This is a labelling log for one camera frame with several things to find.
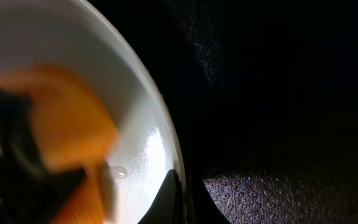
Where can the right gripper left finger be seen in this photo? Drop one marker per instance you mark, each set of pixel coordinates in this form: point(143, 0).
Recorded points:
point(167, 205)

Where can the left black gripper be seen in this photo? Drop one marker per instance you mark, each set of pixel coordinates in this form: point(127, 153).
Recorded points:
point(29, 192)

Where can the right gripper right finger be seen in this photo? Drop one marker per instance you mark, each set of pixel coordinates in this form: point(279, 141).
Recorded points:
point(201, 208)

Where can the green and orange sponge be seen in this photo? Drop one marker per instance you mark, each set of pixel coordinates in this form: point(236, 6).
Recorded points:
point(63, 127)

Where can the light blue plate top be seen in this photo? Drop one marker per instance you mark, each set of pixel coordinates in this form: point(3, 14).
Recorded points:
point(76, 35)

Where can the round black tray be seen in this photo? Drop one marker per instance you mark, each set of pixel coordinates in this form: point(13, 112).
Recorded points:
point(264, 99)

